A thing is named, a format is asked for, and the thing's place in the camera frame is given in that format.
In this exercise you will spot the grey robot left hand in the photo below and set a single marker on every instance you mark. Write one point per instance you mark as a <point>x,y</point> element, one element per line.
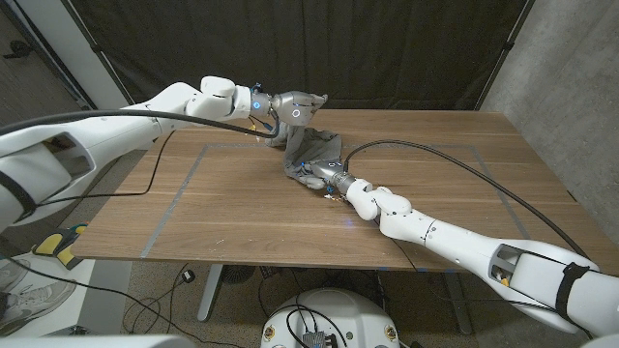
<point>295,106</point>

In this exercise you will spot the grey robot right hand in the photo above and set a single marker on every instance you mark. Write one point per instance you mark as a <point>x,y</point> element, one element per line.
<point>331,174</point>

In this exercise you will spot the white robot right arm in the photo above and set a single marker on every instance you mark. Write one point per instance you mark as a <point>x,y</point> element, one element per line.
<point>459,241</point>

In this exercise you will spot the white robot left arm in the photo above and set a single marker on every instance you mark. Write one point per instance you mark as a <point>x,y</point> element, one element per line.
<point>121,125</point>

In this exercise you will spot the grey tape rectangle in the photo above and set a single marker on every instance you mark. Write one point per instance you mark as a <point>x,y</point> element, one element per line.
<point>416,146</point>

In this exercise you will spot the black round floor fan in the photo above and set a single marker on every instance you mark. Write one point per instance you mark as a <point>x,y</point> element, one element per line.
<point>237,273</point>

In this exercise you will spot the white robot torso base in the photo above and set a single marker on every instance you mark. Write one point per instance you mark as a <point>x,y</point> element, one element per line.
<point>358,314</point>

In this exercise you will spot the small grey electronics box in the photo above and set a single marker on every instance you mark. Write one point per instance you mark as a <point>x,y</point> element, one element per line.
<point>316,339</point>

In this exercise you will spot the white table leg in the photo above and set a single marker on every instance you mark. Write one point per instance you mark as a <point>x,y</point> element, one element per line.
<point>211,290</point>

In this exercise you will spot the black power plug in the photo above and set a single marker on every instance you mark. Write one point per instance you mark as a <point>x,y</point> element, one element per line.
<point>188,276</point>

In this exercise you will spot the grey table leg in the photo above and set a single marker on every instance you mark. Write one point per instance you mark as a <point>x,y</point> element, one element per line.
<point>458,304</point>

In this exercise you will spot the black backdrop stand pole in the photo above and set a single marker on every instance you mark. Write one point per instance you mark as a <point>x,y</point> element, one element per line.
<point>101,53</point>
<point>505,48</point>

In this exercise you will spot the white floor board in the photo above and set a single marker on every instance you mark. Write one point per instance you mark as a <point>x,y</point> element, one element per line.
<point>104,290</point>

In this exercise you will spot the yellow and black floor tool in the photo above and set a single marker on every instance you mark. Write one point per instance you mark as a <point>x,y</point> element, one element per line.
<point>53,244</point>

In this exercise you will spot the white robot chest rim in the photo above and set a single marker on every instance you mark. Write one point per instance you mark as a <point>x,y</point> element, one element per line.
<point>97,342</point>

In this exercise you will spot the grey sneaker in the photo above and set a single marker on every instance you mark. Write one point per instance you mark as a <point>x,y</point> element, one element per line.
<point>38,302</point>
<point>12,273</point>

